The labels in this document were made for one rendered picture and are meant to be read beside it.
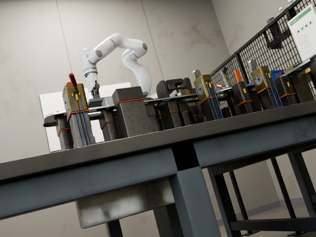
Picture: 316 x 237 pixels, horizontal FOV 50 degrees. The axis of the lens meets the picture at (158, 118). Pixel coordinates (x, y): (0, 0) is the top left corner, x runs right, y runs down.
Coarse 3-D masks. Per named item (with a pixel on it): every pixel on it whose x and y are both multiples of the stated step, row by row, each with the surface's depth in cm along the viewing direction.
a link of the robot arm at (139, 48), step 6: (114, 36) 226; (120, 36) 230; (114, 42) 223; (120, 42) 230; (126, 42) 232; (132, 42) 232; (138, 42) 233; (126, 48) 232; (132, 48) 232; (138, 48) 232; (144, 48) 233; (138, 54) 235; (144, 54) 237
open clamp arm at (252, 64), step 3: (252, 60) 185; (249, 63) 185; (252, 63) 185; (255, 63) 186; (249, 66) 186; (252, 66) 184; (255, 66) 185; (249, 69) 186; (252, 69) 184; (255, 69) 185; (252, 81) 185; (252, 84) 186
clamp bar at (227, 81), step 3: (225, 69) 216; (222, 72) 218; (225, 72) 219; (222, 75) 218; (225, 75) 219; (228, 75) 218; (222, 78) 218; (225, 78) 216; (228, 78) 218; (225, 81) 216; (228, 81) 217; (225, 84) 217; (228, 84) 215; (231, 84) 216
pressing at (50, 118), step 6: (222, 90) 182; (228, 90) 189; (252, 90) 204; (174, 96) 171; (180, 96) 172; (186, 96) 178; (192, 96) 181; (222, 96) 199; (144, 102) 168; (150, 102) 171; (156, 102) 173; (162, 102) 176; (186, 102) 189; (192, 102) 190; (90, 108) 153; (96, 108) 154; (102, 108) 159; (108, 108) 162; (114, 108) 164; (156, 108) 186; (48, 114) 146; (54, 114) 146; (60, 114) 151; (90, 114) 163; (96, 114) 166; (114, 114) 176; (48, 120) 155; (54, 120) 158; (90, 120) 170; (48, 126) 162
